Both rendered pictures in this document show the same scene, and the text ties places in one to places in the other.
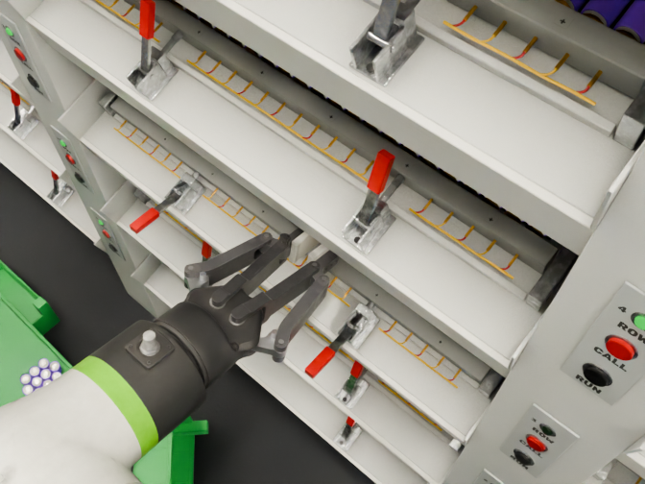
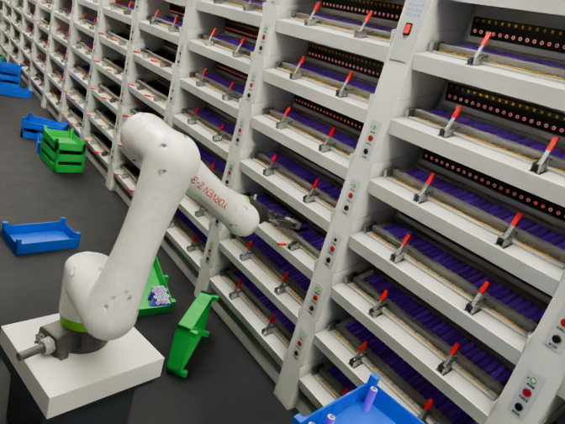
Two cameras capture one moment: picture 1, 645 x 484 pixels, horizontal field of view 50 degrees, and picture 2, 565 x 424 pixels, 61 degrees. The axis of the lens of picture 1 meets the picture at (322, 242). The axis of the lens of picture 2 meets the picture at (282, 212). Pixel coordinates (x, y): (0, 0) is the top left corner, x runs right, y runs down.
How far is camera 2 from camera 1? 1.35 m
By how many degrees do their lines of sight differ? 39
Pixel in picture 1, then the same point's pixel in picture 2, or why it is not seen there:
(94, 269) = (184, 284)
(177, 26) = (277, 166)
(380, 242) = (309, 203)
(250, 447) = (222, 347)
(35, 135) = (201, 218)
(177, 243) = (237, 250)
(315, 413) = (257, 325)
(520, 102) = (343, 158)
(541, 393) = (335, 225)
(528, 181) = (340, 163)
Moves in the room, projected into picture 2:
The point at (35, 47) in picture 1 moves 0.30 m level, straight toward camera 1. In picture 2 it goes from (236, 169) to (250, 193)
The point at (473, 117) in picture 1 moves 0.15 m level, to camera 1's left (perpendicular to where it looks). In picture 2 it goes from (335, 157) to (293, 144)
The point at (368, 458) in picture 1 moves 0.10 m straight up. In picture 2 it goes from (271, 341) to (278, 320)
